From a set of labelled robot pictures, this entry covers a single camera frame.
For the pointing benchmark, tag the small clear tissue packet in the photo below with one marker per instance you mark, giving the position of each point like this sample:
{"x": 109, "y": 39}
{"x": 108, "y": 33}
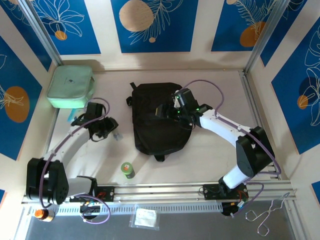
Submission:
{"x": 118, "y": 136}

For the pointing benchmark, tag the black backpack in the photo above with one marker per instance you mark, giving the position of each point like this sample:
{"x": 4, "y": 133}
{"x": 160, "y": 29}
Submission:
{"x": 155, "y": 140}

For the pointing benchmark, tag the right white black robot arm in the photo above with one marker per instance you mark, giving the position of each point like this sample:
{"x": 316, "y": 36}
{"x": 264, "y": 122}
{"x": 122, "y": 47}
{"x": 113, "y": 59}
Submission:
{"x": 252, "y": 155}

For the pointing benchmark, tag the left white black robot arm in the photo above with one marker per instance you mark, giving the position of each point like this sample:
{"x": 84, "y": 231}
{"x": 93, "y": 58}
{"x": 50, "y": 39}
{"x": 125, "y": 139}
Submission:
{"x": 47, "y": 182}

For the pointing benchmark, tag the blue tissue pack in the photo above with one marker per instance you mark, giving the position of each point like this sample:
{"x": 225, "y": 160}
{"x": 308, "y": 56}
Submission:
{"x": 73, "y": 115}

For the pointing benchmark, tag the clear bag with white pad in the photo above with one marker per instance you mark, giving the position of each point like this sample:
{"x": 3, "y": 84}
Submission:
{"x": 145, "y": 217}

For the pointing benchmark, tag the green lidded can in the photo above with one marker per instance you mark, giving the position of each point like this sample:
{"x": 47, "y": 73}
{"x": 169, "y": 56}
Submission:
{"x": 128, "y": 170}

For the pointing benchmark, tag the mint green zip pouch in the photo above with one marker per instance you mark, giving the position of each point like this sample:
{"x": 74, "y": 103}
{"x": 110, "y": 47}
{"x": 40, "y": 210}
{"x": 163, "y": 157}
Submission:
{"x": 70, "y": 85}

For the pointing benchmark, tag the brown bottle with orange cap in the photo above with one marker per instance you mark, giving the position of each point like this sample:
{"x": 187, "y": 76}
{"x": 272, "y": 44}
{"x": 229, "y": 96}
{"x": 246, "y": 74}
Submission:
{"x": 44, "y": 215}

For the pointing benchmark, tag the metal tongs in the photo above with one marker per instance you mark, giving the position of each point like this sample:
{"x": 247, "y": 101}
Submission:
{"x": 285, "y": 196}

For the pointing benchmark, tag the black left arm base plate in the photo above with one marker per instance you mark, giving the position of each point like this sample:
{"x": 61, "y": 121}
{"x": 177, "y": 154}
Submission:
{"x": 107, "y": 193}

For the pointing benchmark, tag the aluminium side rail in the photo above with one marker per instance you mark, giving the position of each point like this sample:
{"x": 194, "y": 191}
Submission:
{"x": 250, "y": 95}

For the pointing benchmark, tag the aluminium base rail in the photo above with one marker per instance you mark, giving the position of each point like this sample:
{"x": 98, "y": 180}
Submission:
{"x": 162, "y": 192}

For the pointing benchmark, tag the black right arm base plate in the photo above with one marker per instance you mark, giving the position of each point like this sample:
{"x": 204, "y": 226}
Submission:
{"x": 210, "y": 192}

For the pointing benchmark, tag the aluminium frame post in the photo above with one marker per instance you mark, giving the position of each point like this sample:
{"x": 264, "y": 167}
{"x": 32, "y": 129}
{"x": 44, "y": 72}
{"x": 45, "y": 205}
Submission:
{"x": 265, "y": 35}
{"x": 42, "y": 35}

